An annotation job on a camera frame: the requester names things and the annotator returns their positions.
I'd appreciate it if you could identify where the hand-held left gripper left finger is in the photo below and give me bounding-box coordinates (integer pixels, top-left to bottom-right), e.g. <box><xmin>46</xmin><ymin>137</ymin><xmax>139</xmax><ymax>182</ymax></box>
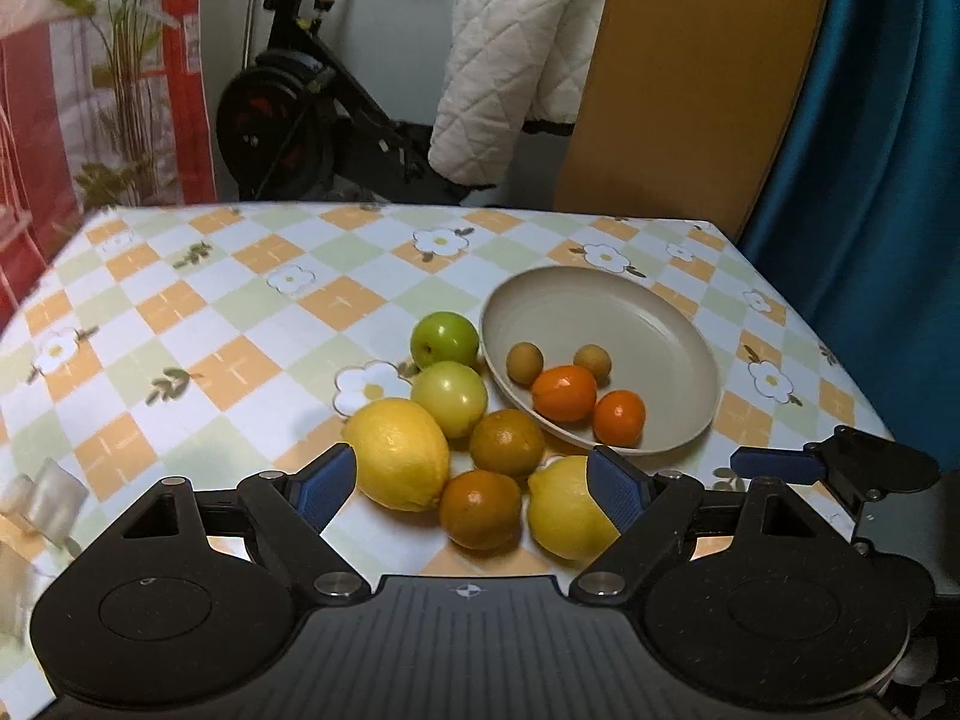
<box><xmin>112</xmin><ymin>444</ymin><xmax>373</xmax><ymax>605</ymax></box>

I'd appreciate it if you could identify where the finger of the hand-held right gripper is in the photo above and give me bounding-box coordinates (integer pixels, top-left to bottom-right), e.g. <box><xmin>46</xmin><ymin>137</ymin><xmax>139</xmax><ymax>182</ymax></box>
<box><xmin>730</xmin><ymin>426</ymin><xmax>941</xmax><ymax>512</ymax></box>

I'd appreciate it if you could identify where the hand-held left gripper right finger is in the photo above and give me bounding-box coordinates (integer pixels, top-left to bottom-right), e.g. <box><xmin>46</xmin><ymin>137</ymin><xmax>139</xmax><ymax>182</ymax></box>
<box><xmin>570</xmin><ymin>446</ymin><xmax>835</xmax><ymax>605</ymax></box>

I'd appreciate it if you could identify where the large yellow lemon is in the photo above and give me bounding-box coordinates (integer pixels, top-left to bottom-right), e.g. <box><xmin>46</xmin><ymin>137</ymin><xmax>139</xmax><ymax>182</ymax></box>
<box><xmin>526</xmin><ymin>455</ymin><xmax>623</xmax><ymax>562</ymax></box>

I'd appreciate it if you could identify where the bright orange tangerine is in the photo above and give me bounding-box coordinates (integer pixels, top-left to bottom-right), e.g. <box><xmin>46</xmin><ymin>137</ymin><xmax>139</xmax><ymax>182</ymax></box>
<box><xmin>592</xmin><ymin>389</ymin><xmax>647</xmax><ymax>447</ymax></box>
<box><xmin>532</xmin><ymin>364</ymin><xmax>599</xmax><ymax>422</ymax></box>

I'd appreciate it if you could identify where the small yellow lemon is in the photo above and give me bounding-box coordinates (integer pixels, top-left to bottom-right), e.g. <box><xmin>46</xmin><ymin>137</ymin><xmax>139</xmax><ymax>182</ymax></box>
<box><xmin>343</xmin><ymin>398</ymin><xmax>451</xmax><ymax>512</ymax></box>

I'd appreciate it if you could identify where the greenish brown orange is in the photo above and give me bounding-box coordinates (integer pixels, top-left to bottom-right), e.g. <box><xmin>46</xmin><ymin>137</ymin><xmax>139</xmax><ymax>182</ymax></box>
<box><xmin>469</xmin><ymin>408</ymin><xmax>547</xmax><ymax>478</ymax></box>
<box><xmin>439</xmin><ymin>469</ymin><xmax>523</xmax><ymax>549</ymax></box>

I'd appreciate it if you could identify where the small brown longan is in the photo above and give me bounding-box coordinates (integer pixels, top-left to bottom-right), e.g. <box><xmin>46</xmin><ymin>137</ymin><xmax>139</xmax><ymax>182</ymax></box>
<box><xmin>505</xmin><ymin>342</ymin><xmax>544</xmax><ymax>385</ymax></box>
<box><xmin>573</xmin><ymin>343</ymin><xmax>613</xmax><ymax>382</ymax></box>

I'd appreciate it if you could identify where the beige round plate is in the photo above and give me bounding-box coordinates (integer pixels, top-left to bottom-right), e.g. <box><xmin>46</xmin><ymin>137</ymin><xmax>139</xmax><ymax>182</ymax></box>
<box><xmin>478</xmin><ymin>265</ymin><xmax>721</xmax><ymax>457</ymax></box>

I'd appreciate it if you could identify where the checked floral tablecloth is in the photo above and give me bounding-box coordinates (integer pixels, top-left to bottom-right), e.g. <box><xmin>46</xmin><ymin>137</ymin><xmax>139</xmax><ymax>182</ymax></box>
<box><xmin>0</xmin><ymin>201</ymin><xmax>897</xmax><ymax>691</ymax></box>

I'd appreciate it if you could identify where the clear plastic packaging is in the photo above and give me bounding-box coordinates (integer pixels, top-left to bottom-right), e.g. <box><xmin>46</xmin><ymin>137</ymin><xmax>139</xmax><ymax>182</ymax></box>
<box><xmin>0</xmin><ymin>540</ymin><xmax>53</xmax><ymax>650</ymax></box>
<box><xmin>0</xmin><ymin>457</ymin><xmax>89</xmax><ymax>548</ymax></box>

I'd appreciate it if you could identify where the teal curtain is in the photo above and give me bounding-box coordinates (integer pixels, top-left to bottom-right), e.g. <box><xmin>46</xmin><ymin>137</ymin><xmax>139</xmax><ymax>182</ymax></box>
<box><xmin>739</xmin><ymin>0</ymin><xmax>960</xmax><ymax>466</ymax></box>

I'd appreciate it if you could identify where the black exercise bike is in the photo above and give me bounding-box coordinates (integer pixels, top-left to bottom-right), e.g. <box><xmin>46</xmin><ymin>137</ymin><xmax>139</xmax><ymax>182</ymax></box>
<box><xmin>216</xmin><ymin>0</ymin><xmax>496</xmax><ymax>205</ymax></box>

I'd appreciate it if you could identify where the wooden board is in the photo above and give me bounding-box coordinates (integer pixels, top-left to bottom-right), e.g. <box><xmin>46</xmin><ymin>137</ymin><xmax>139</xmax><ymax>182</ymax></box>
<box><xmin>553</xmin><ymin>0</ymin><xmax>841</xmax><ymax>241</ymax></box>

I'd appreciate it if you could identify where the printed backdrop cloth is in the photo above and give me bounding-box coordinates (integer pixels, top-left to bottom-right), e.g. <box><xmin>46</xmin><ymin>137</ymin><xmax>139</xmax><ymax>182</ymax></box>
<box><xmin>0</xmin><ymin>0</ymin><xmax>218</xmax><ymax>331</ymax></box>

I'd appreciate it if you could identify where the white quilted jacket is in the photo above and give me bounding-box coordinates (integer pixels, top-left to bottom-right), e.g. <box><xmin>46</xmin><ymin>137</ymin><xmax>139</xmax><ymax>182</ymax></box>
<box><xmin>429</xmin><ymin>0</ymin><xmax>616</xmax><ymax>188</ymax></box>

